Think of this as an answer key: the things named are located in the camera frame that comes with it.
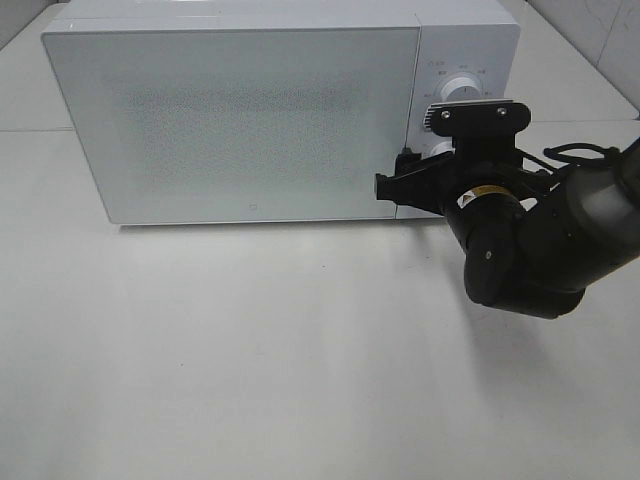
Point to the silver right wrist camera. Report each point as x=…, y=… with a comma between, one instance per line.
x=477, y=118

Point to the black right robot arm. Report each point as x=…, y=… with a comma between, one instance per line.
x=533, y=240

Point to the white microwave oven body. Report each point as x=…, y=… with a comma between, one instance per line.
x=476, y=37

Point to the white timer knob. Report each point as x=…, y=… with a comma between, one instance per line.
x=441, y=147

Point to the white microwave door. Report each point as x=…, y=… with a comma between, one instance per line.
x=198, y=127

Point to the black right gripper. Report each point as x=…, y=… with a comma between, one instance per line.
x=481, y=182

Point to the upper white power knob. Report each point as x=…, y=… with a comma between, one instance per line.
x=460, y=87

